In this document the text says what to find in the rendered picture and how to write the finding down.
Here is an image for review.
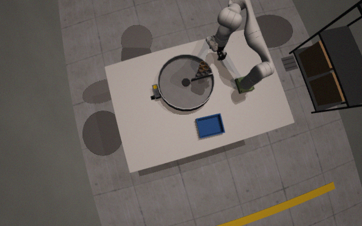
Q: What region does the blue shallow tray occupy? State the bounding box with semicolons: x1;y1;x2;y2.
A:
196;114;224;138

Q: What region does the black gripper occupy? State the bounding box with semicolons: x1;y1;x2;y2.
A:
217;46;227;60

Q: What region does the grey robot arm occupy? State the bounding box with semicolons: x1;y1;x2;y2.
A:
206;0;275;89

